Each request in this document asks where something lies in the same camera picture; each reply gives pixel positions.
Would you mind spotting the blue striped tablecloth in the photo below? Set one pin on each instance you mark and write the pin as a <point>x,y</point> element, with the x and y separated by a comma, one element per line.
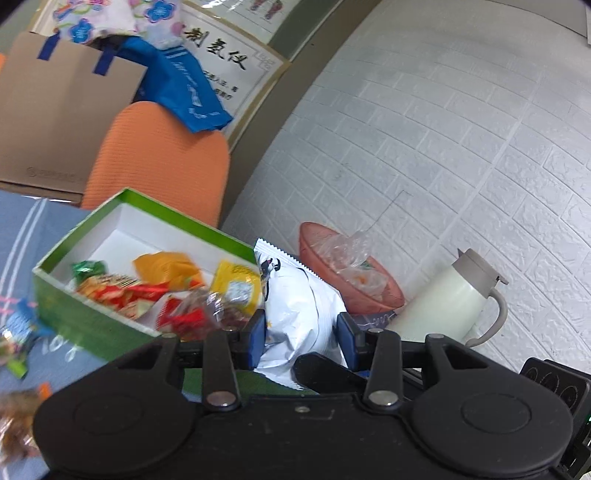
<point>18,240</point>

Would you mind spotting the clear packet of brown snacks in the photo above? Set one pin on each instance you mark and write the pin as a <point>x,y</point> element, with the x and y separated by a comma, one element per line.
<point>18,415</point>

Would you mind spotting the blue green snack packet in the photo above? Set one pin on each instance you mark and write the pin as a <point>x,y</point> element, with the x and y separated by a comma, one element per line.
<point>18,327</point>

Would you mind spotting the framed calligraphy wall poster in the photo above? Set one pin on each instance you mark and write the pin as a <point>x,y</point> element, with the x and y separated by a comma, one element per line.
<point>221,50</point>

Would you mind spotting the laminated wall poster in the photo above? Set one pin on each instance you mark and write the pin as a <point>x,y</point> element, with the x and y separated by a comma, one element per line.
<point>258,14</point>

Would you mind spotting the small yellow snack packet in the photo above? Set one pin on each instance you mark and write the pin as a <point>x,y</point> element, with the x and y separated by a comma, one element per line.
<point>231,281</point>

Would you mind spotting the cream thermos jug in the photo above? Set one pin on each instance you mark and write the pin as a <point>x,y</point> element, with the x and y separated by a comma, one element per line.
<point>443,300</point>

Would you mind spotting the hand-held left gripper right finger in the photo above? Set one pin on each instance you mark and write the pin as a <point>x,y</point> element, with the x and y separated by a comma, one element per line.
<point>346,339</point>

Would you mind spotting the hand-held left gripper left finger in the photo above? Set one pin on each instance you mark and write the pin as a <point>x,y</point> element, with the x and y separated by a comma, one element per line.
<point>256,339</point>

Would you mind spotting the orange chair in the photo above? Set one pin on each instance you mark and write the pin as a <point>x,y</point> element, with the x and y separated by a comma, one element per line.
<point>161,161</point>

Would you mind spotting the green cardboard box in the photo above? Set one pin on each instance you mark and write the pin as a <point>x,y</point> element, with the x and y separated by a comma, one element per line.
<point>60,300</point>

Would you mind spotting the pink plastic bowl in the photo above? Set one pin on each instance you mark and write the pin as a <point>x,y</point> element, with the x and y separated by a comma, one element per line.
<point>378,295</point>

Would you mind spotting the orange snack packet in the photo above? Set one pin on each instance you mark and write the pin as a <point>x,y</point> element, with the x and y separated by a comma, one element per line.
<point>166,267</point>

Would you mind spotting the clear plastic bag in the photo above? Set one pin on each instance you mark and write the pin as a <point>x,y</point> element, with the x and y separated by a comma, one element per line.
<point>346,249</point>

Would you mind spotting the clear packet with red label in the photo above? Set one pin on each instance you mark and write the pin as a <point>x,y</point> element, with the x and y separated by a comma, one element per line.
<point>189,318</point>

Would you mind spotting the floral cloth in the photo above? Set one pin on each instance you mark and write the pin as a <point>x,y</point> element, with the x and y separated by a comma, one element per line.
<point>152,14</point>

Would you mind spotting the blue plastic bag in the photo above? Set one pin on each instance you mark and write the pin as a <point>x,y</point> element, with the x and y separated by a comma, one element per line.
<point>184,87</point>

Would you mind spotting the small green snack packet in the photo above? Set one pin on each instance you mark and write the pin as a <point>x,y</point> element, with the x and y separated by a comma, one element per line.
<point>87,270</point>

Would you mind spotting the red white snack packet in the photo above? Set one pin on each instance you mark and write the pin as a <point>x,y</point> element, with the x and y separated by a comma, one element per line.
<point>115,293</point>

